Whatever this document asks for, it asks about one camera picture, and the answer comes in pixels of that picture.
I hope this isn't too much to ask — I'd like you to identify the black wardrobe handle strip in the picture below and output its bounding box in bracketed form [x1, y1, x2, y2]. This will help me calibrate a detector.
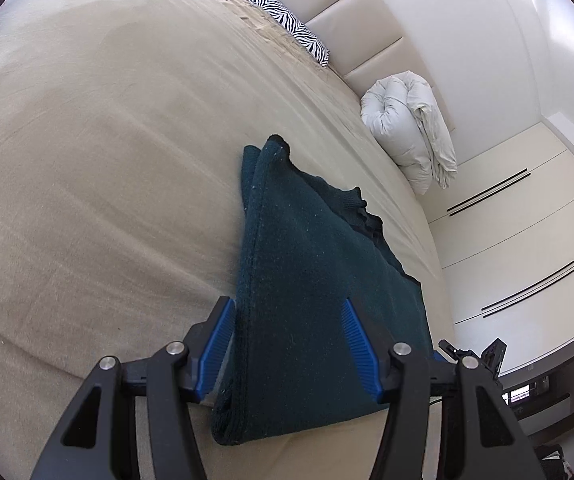
[482, 257, 574, 318]
[447, 167, 531, 217]

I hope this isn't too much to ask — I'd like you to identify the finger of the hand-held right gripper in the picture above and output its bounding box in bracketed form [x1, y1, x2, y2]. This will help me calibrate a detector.
[476, 338, 509, 381]
[438, 340, 469, 361]

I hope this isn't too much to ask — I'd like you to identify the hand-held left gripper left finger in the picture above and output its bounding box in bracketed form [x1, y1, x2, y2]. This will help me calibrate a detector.
[29, 296, 238, 480]

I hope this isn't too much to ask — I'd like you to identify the folded white duvet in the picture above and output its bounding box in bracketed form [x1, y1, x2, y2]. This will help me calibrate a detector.
[359, 75, 459, 196]

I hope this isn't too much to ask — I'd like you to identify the white wardrobe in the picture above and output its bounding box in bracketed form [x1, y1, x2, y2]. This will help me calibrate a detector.
[417, 110, 574, 376]

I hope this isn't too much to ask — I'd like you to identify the zebra print pillow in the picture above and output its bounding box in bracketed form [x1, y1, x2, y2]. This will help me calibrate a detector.
[244, 0, 330, 68]

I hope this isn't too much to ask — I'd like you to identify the cream padded headboard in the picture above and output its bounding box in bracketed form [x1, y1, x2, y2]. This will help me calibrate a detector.
[257, 0, 468, 126]

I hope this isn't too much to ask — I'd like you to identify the bed with beige sheet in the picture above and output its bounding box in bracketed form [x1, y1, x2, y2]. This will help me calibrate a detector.
[0, 0, 448, 480]

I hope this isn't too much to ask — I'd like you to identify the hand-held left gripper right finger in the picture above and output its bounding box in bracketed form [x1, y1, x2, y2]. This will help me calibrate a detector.
[339, 297, 543, 480]

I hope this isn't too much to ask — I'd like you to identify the dark green towel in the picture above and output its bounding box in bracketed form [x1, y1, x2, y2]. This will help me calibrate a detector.
[211, 134, 430, 447]

